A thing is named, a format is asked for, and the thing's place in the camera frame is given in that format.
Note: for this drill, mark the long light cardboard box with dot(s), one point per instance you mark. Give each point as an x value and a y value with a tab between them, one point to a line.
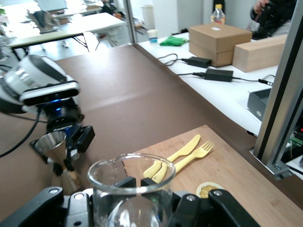
258	55

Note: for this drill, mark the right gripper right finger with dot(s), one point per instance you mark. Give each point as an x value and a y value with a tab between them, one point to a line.
225	208

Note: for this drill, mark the grey frame post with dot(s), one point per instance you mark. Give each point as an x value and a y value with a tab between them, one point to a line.
131	21

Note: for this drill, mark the white side table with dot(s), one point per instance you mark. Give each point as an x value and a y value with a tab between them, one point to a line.
225	94

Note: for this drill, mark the clear glass cup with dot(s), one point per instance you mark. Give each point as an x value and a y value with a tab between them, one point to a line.
101	184

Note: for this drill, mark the grey folding table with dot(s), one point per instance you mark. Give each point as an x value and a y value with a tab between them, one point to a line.
47	37

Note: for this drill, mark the black power adapter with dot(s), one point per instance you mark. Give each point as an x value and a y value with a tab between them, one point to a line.
198	62
219	75

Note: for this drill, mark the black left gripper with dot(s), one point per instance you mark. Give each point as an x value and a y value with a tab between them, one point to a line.
62	118

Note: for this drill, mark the steel jigger measuring cup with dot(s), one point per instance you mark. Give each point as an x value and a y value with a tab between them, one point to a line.
53	146

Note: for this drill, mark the grey metal box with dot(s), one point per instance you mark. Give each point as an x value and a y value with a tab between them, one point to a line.
256	104

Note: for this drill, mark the yellow plastic knife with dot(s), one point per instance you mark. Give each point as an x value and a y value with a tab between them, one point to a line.
187	147

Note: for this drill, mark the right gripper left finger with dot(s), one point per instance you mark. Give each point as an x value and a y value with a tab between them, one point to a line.
47	208

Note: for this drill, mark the person in dark clothes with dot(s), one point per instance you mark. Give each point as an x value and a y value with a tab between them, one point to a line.
274	16

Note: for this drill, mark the wooden cutting board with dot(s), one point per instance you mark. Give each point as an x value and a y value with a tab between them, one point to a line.
236	184

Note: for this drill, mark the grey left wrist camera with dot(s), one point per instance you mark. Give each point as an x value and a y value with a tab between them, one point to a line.
52	93

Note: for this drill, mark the yellow plastic fork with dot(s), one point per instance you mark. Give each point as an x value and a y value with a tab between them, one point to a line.
196	153

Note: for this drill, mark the lemon slice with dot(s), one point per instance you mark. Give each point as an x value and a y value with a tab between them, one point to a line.
206	186

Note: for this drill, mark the brown table mat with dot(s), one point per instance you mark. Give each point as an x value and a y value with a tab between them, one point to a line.
130	94

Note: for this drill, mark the clear plastic bottle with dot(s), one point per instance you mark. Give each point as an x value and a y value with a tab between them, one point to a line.
217	15

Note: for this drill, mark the aluminium profile post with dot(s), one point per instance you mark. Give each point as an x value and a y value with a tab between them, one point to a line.
281	82

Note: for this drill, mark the green cloth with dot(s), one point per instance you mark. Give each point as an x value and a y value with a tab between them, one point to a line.
174	41

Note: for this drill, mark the closed cardboard box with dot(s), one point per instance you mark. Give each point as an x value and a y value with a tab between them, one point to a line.
217	40

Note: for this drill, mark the white bin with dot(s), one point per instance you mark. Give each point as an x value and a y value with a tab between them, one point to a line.
148	16

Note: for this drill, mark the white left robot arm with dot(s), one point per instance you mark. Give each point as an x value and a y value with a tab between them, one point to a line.
35	68

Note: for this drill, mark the white paper cup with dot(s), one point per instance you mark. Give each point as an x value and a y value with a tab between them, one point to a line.
152	35

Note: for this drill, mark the metal post foot bracket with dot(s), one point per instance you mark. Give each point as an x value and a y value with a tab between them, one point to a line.
274	168

